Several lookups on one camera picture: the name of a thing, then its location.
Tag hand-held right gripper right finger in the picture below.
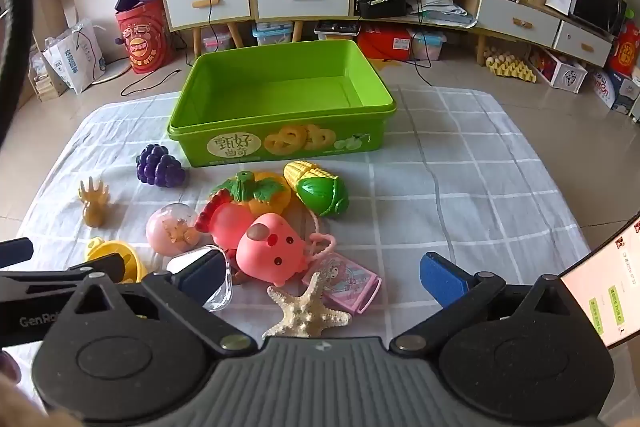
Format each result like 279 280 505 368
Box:
390 251 588 355

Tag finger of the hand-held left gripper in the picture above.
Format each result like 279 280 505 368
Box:
0 238 34 269
0 254 126 295

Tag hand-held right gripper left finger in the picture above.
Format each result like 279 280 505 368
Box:
47 247 258 356

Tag clear plastic bottle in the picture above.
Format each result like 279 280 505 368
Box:
165 244 235 312

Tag pink capsule ball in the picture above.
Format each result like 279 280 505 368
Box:
146 203 201 254

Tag pink toy peach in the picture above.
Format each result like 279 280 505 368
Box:
195 189 256 253

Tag yellow toy cup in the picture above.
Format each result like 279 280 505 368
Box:
84 238 148 284

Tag pink toy pig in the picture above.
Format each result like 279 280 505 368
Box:
236 213 307 287

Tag pink cartoon print box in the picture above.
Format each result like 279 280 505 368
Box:
302 232 382 315

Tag orange toy pumpkin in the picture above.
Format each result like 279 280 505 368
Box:
210 171 293 218

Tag beige starfish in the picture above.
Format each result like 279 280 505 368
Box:
261 272 352 340

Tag purple toy grapes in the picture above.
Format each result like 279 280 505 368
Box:
136 144 187 188

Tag toy corn with green husk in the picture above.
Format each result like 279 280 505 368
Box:
283 161 351 219

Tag green plastic box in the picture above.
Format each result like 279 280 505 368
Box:
167 39 398 168

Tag person's left hand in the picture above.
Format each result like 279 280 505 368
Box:
0 349 23 385

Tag fuzzy beige sleeve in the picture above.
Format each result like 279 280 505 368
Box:
0 377 81 427

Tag checked grey blanket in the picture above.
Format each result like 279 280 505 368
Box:
10 86 601 408

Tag smartphone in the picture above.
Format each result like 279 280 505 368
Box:
559 214 640 350

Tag white shopping bag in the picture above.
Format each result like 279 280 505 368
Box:
42 19 107 95

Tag yellow egg tray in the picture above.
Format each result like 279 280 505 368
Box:
485 49 543 84

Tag clear bin with pastel contents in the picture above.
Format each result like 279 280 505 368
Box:
410 29 447 62

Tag clear bin with pink contents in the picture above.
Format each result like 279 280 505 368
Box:
202 29 232 55

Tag wooden bookshelf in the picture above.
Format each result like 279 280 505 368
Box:
17 0 68 102

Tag white box with logo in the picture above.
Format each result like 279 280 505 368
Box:
542 49 588 94

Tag red printed bucket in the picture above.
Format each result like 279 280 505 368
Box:
116 0 173 75

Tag red cardboard box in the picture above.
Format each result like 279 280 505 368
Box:
357 24 416 60

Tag blue lid storage bin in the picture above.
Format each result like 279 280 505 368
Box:
251 23 293 50

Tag pale cloth and paper pile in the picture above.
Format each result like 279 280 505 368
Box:
407 0 476 28

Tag black lid storage bin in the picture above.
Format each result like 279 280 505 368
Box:
314 21 361 42

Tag wooden low sideboard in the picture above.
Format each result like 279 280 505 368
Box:
350 0 621 70

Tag microwave oven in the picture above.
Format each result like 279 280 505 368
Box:
570 0 628 38

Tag thin black cable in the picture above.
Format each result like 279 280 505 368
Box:
122 69 183 98

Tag thick black cable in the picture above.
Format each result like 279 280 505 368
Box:
0 0 33 142

